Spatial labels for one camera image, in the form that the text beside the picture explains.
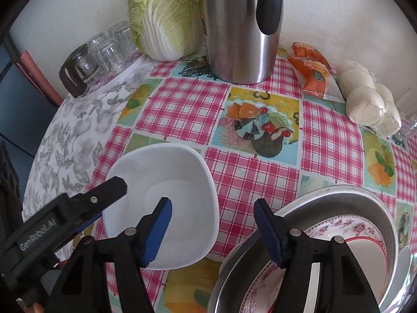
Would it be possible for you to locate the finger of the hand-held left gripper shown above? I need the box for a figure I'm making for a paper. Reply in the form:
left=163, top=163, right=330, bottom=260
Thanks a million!
left=67, top=176, right=128, bottom=217
left=76, top=213, right=103, bottom=233

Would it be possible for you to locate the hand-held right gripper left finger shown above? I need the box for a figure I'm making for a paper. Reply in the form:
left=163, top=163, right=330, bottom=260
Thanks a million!
left=44, top=196, right=173, bottom=313

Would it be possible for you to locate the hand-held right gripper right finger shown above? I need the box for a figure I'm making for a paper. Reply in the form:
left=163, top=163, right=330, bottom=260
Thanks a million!
left=254, top=198, right=382, bottom=313

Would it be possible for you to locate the white square bowl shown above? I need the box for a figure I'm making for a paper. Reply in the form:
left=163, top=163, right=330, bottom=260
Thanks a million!
left=102, top=143, right=219, bottom=270

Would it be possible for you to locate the large metal basin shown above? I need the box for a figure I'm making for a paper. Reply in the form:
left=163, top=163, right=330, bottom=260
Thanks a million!
left=207, top=184, right=400, bottom=313

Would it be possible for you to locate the floral rimmed white plate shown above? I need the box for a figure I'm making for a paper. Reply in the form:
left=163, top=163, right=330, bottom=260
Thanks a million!
left=239, top=214, right=388, bottom=313

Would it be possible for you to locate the dark cabinet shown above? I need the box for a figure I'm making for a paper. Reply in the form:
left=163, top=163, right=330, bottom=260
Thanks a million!
left=0, top=36, right=64, bottom=209

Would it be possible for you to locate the white tray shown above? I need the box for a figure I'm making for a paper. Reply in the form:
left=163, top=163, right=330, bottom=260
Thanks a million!
left=76, top=54, right=149, bottom=100

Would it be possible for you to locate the pink board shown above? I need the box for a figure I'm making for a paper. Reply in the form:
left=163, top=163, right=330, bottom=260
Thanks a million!
left=18, top=50, right=64, bottom=105

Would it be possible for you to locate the clear drinking glass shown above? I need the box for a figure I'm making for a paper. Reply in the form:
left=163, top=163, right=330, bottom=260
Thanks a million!
left=94, top=39, right=126, bottom=73
left=107, top=20, right=140, bottom=56
left=87, top=33, right=109, bottom=51

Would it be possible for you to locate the bag of steamed buns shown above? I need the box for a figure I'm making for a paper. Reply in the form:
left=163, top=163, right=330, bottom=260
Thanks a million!
left=375, top=83, right=402, bottom=137
left=337, top=59, right=385, bottom=126

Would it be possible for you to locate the orange snack packet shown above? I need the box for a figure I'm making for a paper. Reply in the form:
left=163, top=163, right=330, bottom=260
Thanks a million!
left=287, top=55, right=346, bottom=101
left=291, top=42, right=331, bottom=69

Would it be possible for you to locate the clear glass mug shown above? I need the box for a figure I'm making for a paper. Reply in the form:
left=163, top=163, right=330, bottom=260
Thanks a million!
left=393, top=86, right=417, bottom=141

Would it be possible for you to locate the napa cabbage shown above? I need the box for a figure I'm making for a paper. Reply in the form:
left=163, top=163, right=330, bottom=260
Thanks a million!
left=127, top=0, right=209, bottom=62

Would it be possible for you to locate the steel thermos jug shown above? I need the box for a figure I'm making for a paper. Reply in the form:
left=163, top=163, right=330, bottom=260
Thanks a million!
left=199, top=0, right=285, bottom=84

